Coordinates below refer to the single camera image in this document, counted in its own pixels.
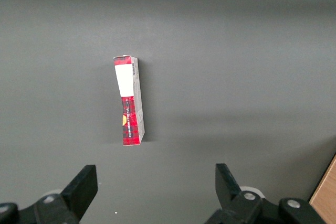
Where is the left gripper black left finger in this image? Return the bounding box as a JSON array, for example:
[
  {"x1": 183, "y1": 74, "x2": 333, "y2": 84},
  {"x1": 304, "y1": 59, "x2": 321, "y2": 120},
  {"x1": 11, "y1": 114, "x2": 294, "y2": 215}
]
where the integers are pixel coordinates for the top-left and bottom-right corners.
[{"x1": 0, "y1": 165, "x2": 98, "y2": 224}]

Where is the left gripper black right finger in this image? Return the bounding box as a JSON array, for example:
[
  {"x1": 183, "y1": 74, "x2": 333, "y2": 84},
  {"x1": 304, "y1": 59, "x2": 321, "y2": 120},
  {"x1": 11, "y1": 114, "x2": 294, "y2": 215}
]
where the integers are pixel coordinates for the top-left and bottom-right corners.
[{"x1": 204, "y1": 163, "x2": 326, "y2": 224}]

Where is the red tartan cardboard box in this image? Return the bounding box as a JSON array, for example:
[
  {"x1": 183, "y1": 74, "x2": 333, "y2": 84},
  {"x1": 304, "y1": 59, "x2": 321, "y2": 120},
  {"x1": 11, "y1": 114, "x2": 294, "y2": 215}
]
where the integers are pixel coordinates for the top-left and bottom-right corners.
[{"x1": 113, "y1": 55, "x2": 145, "y2": 147}]

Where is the wooden drawer cabinet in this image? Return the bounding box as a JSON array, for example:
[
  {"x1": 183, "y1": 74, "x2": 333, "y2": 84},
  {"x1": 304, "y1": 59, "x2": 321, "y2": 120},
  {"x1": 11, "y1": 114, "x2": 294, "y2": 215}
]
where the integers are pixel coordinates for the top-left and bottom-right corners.
[{"x1": 309, "y1": 153, "x2": 336, "y2": 224}]

